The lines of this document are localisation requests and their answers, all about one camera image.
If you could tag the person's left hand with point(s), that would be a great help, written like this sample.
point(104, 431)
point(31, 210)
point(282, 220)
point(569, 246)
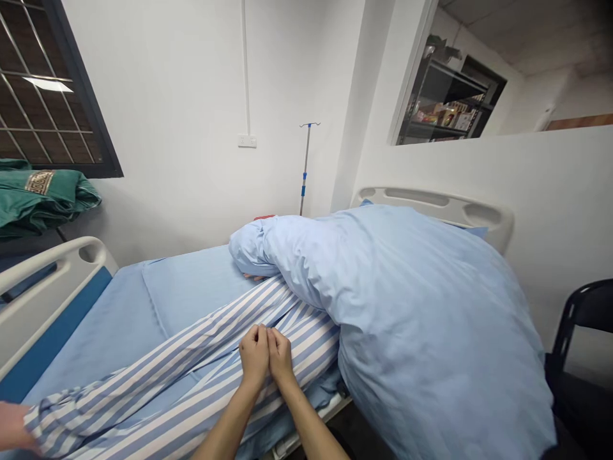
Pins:
point(256, 359)

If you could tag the person's right hand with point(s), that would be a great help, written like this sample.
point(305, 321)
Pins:
point(282, 361)

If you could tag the person's left fingers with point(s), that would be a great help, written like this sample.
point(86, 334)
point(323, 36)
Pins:
point(253, 336)

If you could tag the person's right fingers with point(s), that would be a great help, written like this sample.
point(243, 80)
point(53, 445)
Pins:
point(280, 339)

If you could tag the blue underpad sheet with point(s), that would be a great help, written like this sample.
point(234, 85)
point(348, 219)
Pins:
point(191, 287)

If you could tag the red object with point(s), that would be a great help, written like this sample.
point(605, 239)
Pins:
point(263, 217)

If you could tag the light blue duvet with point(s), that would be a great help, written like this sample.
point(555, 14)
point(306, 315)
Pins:
point(407, 311)

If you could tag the blue bed sheet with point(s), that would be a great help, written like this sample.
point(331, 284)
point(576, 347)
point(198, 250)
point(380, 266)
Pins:
point(124, 311)

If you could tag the metal drip stand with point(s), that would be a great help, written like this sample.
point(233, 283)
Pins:
point(304, 177)

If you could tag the white bed headboard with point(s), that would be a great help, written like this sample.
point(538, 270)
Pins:
point(431, 199)

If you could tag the blue pillow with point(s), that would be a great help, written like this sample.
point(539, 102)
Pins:
point(474, 232)

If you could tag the pile of green folded cloths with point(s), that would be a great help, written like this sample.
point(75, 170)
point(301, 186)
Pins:
point(38, 201)

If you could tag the metal storage shelf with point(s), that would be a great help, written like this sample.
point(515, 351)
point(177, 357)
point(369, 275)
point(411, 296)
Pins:
point(445, 105)

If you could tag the black chair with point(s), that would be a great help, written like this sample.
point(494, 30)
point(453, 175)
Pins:
point(582, 345)

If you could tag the dark framed window with grille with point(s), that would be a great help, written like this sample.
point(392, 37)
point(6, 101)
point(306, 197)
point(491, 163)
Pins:
point(43, 91)

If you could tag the white wall socket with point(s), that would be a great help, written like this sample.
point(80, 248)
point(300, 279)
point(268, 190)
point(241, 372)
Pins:
point(248, 141)

